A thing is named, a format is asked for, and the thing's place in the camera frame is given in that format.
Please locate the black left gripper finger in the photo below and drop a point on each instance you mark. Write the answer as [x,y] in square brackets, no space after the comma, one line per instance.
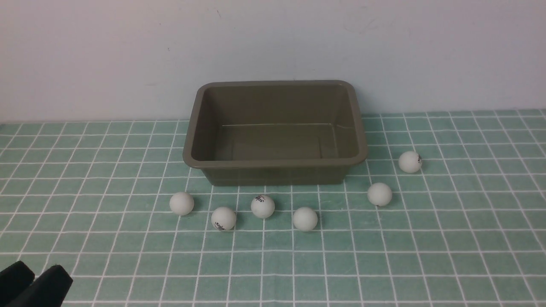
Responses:
[47,290]
[14,280]

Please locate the white ball with logo front-left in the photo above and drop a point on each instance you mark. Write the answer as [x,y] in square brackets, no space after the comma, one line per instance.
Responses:
[223,219]

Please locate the white ball with logo centre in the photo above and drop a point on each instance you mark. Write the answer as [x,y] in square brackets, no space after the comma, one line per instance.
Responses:
[262,206]

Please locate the olive green plastic bin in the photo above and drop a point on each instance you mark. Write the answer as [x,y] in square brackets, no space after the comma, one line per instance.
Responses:
[275,133]

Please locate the white plain ball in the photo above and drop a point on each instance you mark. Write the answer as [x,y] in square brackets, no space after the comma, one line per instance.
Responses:
[305,219]
[379,194]

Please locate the green checkered table mat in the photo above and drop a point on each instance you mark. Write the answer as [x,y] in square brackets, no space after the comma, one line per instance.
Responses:
[467,230]

